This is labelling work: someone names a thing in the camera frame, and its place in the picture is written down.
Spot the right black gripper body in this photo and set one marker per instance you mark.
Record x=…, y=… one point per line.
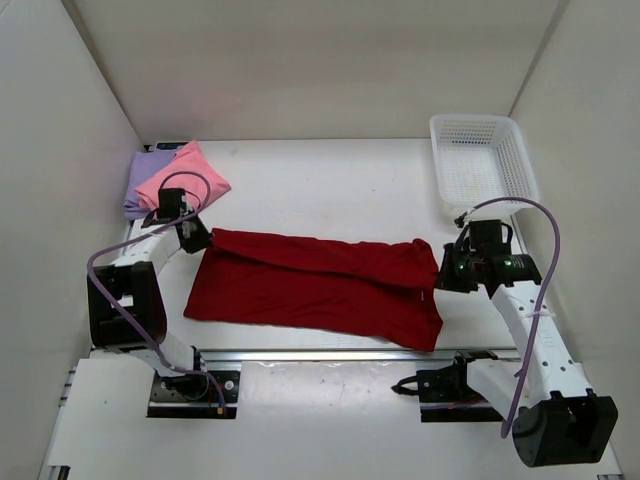
x=468, y=258

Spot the pink t shirt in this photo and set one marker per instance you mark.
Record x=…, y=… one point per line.
x=188, y=170

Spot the purple t shirt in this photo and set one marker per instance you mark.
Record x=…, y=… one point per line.
x=144, y=165

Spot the red t shirt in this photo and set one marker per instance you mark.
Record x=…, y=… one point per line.
x=368, y=289

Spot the white plastic laundry basket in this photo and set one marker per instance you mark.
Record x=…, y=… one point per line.
x=478, y=158

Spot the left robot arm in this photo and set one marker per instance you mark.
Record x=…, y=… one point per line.
x=126, y=310

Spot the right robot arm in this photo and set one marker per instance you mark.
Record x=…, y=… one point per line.
x=549, y=408

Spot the dark label sticker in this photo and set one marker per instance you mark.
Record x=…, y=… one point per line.
x=165, y=146

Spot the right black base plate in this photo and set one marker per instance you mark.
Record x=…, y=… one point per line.
x=444, y=397

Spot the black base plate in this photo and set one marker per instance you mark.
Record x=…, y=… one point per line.
x=444, y=397
x=194, y=397

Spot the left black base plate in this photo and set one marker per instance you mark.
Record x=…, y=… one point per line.
x=194, y=397

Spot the aluminium rail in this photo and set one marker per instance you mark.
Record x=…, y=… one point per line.
x=326, y=355

